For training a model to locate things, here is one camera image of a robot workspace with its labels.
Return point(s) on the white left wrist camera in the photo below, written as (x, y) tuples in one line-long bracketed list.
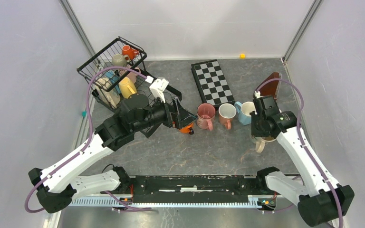
[(157, 87)]

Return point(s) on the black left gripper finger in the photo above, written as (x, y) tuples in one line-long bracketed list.
[(177, 108), (182, 120)]

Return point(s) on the cream mug in rack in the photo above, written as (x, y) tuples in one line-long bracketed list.
[(105, 89)]

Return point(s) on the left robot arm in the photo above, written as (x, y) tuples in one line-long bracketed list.
[(58, 185)]

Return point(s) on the light blue mug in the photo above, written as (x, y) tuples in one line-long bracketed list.
[(244, 111)]

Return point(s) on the black white chessboard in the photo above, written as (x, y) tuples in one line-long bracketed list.
[(211, 83)]

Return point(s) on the tan tall cup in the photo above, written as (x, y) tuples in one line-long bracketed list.
[(261, 142)]

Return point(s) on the black dish rack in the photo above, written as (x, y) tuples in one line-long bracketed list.
[(139, 113)]

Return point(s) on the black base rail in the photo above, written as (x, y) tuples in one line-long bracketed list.
[(193, 189)]

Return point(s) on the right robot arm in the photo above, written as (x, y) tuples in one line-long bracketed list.
[(321, 198)]

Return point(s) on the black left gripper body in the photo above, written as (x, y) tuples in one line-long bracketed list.
[(160, 113)]

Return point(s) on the salmon pink mug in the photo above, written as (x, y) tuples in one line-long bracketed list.
[(226, 114)]

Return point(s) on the black wire basket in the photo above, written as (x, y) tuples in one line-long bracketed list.
[(102, 59)]

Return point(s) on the pink floral mug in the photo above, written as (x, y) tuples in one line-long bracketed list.
[(206, 114)]

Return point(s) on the orange cup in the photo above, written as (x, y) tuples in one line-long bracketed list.
[(188, 129)]

